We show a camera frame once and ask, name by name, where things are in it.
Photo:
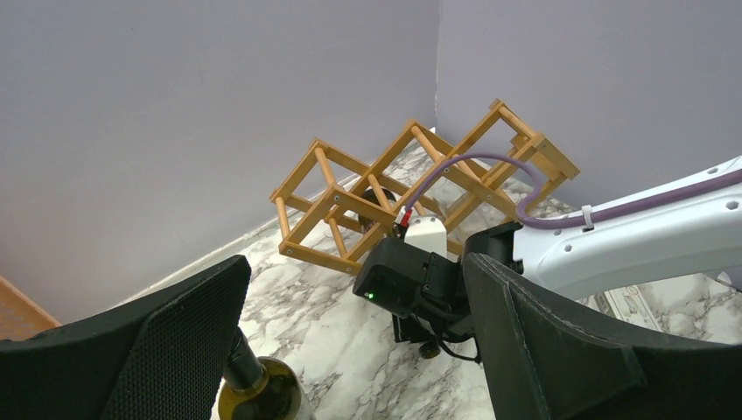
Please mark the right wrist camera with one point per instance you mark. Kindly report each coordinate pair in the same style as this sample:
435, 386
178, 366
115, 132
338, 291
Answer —
427, 232

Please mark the wooden wine rack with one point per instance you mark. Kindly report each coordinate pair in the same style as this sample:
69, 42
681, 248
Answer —
333, 208

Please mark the orange plastic file organizer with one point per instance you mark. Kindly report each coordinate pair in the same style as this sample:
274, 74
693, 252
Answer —
21, 318

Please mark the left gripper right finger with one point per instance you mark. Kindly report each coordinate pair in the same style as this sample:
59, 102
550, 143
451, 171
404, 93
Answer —
548, 357

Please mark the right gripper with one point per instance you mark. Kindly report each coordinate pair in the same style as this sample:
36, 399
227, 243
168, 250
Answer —
433, 324

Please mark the small white cardboard box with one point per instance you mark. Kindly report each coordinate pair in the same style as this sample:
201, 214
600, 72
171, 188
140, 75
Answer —
627, 304

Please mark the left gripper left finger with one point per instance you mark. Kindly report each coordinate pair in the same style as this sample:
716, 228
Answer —
160, 356

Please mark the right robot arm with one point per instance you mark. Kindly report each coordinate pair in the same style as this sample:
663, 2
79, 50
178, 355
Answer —
680, 228

